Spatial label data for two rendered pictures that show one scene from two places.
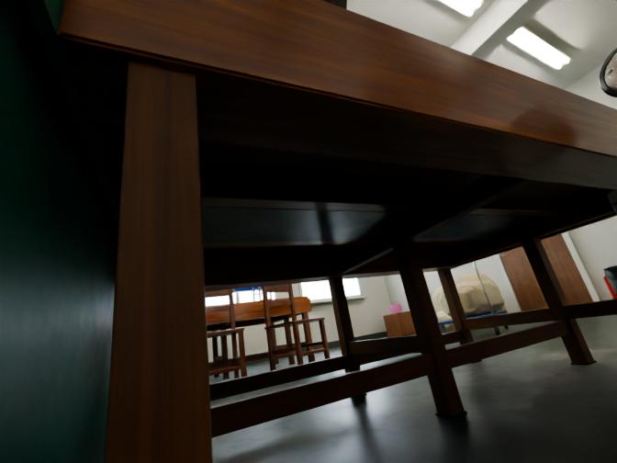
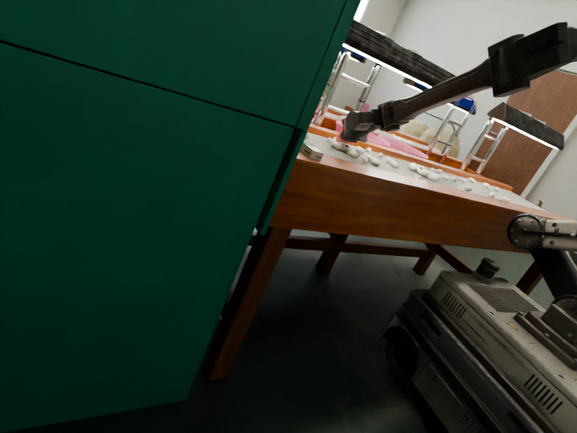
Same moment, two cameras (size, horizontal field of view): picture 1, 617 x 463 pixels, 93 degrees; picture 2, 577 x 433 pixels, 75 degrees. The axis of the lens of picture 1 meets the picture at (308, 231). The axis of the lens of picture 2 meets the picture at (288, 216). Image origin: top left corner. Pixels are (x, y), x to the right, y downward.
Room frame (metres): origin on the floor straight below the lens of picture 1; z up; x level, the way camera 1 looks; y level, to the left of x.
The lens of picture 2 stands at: (-0.65, 0.28, 0.97)
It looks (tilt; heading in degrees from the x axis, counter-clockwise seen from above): 22 degrees down; 349
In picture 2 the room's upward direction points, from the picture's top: 23 degrees clockwise
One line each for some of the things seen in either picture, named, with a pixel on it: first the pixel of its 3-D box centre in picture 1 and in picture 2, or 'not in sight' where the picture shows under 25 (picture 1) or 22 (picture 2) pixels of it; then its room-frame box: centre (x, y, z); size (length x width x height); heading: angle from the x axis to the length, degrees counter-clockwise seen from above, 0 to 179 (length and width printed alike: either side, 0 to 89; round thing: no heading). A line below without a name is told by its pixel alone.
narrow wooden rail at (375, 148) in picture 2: (423, 196); (403, 166); (0.97, -0.43, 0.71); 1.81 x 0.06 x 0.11; 117
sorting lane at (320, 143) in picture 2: not in sight; (434, 179); (0.81, -0.51, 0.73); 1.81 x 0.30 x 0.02; 117
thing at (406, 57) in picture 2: not in sight; (396, 57); (0.67, -0.09, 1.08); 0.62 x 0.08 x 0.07; 117
